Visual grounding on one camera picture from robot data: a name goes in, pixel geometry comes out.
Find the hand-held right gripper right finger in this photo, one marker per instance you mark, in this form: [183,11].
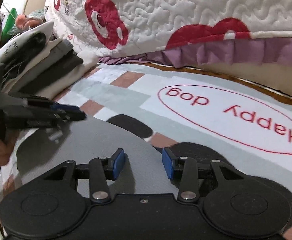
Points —
[167,163]

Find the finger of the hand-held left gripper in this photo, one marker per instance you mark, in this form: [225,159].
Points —
[71,118]
[66,108]

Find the grey waffle-knit shirt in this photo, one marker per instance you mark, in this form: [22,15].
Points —
[98,140]

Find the person's left hand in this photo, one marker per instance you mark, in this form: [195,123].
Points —
[1,151]

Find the pink plush toy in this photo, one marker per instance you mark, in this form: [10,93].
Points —
[23,21]

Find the white bear print quilt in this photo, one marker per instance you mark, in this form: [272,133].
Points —
[186,12]

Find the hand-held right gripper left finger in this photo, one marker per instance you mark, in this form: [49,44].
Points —
[118,163]

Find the green plastic bag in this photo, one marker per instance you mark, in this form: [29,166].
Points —
[10,22]

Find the stack of folded clothes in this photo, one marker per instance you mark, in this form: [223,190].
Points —
[61,70]

